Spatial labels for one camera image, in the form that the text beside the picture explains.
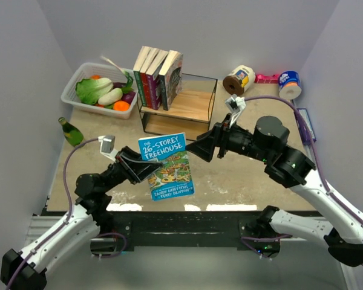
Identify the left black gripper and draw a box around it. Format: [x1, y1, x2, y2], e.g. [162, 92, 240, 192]
[101, 146, 164, 194]

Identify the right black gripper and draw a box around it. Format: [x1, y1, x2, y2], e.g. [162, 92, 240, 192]
[185, 112, 270, 161]

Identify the blue 26-storey treehouse book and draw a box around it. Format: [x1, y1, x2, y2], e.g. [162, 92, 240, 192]
[138, 132, 195, 201]

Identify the black wire wooden shelf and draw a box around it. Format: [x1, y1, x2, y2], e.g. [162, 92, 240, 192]
[137, 74, 218, 141]

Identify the little women book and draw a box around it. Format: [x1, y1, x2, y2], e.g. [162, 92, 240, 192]
[158, 50, 183, 111]

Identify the purple book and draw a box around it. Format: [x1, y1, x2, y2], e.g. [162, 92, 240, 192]
[145, 48, 168, 110]

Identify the red treehouse book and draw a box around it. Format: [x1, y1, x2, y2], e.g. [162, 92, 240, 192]
[140, 47, 159, 108]

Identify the green 104-storey treehouse book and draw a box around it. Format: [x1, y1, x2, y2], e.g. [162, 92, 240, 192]
[133, 46, 150, 106]

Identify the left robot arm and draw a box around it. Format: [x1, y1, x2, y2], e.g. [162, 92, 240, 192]
[0, 146, 162, 289]

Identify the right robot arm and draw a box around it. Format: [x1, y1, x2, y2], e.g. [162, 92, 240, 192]
[186, 115, 363, 267]

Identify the toy orange carrot slice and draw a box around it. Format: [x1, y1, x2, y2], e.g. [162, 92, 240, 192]
[113, 100, 130, 112]

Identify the toy purple onion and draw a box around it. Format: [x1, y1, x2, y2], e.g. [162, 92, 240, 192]
[121, 91, 136, 104]

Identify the brown core paper roll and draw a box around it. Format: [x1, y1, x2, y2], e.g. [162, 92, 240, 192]
[222, 65, 255, 96]

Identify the green glass bottle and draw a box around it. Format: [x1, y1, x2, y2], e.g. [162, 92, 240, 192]
[58, 117, 84, 147]

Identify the toy white radish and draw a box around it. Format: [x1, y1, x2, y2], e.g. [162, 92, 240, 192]
[98, 88, 123, 106]

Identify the toy green leek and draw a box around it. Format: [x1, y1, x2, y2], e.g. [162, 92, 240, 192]
[100, 56, 134, 94]

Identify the pink plastic object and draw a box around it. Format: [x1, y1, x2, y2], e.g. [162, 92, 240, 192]
[255, 74, 280, 84]

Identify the toy green cabbage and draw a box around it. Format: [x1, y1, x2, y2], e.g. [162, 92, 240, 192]
[75, 78, 113, 105]

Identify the white plastic basket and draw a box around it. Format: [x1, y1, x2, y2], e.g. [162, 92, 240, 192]
[61, 62, 139, 120]

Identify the purple box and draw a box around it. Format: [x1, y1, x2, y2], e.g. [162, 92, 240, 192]
[294, 108, 316, 145]

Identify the blue wrapped toilet roll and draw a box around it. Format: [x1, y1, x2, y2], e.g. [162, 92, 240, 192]
[278, 71, 302, 100]

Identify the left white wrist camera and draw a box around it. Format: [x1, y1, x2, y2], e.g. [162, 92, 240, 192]
[98, 135, 117, 162]

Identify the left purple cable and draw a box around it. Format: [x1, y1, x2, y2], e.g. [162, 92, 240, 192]
[5, 137, 103, 290]

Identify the purple cable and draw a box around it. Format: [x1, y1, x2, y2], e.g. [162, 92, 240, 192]
[5, 137, 103, 290]
[243, 95, 363, 274]

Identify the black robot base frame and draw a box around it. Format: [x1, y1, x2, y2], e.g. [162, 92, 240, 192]
[90, 211, 287, 258]

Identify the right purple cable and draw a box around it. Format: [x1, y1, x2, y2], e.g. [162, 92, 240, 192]
[243, 95, 363, 274]

